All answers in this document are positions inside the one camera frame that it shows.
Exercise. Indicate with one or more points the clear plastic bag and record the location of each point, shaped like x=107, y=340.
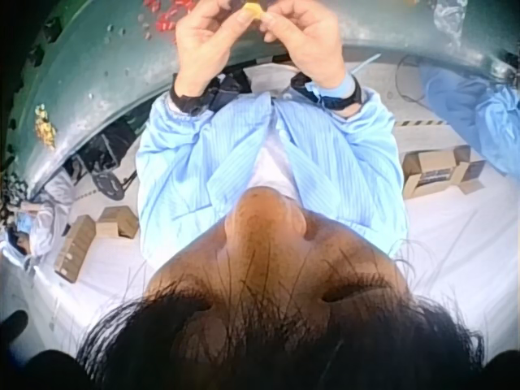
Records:
x=449, y=18

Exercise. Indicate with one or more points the black wrist band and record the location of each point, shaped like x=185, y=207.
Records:
x=185, y=99
x=345, y=99

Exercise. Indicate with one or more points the tall cardboard box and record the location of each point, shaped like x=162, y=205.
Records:
x=75, y=248

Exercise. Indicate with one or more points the heap of dark small parts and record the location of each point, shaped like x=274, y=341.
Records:
x=12, y=195

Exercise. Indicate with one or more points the small cardboard box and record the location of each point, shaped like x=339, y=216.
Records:
x=118, y=221

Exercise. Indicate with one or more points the heap of yellow plastic parts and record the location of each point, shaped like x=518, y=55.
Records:
x=44, y=128

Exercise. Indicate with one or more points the person's left hand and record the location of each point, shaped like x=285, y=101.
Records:
x=199, y=53

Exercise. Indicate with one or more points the heap of red plastic parts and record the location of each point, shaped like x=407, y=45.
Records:
x=168, y=18

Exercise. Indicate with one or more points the open cardboard box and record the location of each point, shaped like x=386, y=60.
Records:
x=438, y=170

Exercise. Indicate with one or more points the person's legs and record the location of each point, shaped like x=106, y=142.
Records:
x=231, y=89

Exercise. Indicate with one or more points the person's right hand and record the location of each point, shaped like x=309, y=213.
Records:
x=317, y=48

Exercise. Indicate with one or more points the scattered small grey parts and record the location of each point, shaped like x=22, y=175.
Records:
x=122, y=30

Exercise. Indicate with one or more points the small yellow plastic part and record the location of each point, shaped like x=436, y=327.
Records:
x=254, y=9

